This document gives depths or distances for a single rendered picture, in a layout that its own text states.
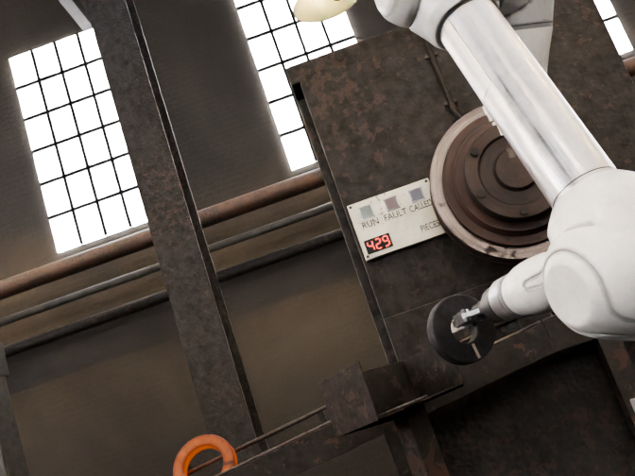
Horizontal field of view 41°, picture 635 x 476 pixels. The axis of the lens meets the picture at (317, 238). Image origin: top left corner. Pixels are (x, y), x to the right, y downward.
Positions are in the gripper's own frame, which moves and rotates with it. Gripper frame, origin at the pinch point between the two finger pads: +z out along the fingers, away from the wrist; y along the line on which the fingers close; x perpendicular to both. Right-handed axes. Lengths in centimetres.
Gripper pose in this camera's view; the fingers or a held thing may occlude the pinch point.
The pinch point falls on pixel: (458, 322)
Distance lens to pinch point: 191.8
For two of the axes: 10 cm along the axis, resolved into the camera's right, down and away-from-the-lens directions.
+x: -2.9, -9.3, 2.2
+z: -3.1, 3.1, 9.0
